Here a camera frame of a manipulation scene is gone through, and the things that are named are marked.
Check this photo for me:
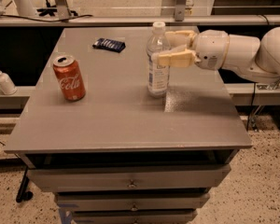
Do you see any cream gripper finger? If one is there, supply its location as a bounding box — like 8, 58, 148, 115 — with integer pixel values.
152, 45, 200, 68
165, 30, 197, 48

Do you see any black cable on rail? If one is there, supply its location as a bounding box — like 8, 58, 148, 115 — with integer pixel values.
0, 13, 94, 23

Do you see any top grey drawer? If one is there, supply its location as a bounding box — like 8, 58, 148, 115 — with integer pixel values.
28, 164, 231, 192

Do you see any right grey metal post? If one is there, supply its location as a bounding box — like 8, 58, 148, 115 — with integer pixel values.
175, 0, 187, 21

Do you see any white pump dispenser bottle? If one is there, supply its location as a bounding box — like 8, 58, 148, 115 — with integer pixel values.
0, 70, 17, 95

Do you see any bottom grey drawer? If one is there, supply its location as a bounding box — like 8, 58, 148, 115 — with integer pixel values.
73, 209, 197, 224

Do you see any grey metal post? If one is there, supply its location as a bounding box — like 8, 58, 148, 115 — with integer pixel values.
175, 0, 187, 21
55, 0, 71, 20

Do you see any left grey metal post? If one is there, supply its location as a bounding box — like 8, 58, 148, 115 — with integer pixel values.
55, 0, 71, 20

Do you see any black caster wheel leg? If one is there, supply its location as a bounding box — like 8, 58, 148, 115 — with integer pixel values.
16, 170, 34, 203

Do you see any grey drawer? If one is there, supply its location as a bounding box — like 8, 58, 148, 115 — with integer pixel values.
73, 209, 197, 224
28, 164, 231, 192
56, 192, 210, 212

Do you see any clear blue-label plastic bottle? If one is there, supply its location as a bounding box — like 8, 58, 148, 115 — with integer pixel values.
147, 21, 171, 97

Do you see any middle grey drawer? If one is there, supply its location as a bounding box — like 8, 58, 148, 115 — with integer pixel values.
56, 192, 210, 212

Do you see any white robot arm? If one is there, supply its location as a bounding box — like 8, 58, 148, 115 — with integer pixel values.
152, 27, 280, 84

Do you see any grey drawer cabinet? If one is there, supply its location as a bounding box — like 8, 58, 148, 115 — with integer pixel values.
3, 25, 254, 224

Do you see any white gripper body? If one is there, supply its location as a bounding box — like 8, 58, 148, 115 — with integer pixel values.
192, 30, 229, 70

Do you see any red Coca-Cola can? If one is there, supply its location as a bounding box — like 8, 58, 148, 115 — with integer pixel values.
53, 55, 86, 101

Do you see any dark blue snack packet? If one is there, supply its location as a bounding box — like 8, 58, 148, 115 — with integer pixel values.
92, 38, 126, 53

